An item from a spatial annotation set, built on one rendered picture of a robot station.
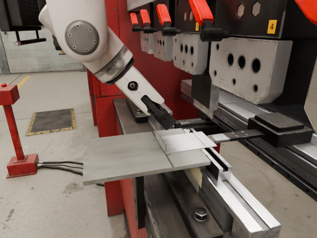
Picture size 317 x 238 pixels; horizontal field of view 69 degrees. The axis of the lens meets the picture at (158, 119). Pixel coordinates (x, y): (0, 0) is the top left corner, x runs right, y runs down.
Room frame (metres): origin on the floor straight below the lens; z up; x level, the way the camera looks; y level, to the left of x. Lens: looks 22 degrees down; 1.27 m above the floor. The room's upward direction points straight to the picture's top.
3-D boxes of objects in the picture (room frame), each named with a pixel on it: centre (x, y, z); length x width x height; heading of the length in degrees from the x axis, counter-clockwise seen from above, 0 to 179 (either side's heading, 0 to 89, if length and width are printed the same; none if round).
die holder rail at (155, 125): (1.04, 0.04, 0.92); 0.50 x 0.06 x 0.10; 15
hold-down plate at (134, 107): (1.08, 0.11, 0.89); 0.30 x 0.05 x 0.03; 15
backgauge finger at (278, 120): (0.56, -0.26, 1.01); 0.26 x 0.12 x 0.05; 105
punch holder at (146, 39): (0.92, 0.01, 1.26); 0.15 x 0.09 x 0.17; 15
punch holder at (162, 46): (0.73, -0.04, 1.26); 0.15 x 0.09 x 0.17; 15
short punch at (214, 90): (0.51, -0.10, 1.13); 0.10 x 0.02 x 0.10; 15
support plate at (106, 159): (0.47, 0.04, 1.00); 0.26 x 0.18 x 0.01; 105
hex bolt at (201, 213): (0.36, -0.09, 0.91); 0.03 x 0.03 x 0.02
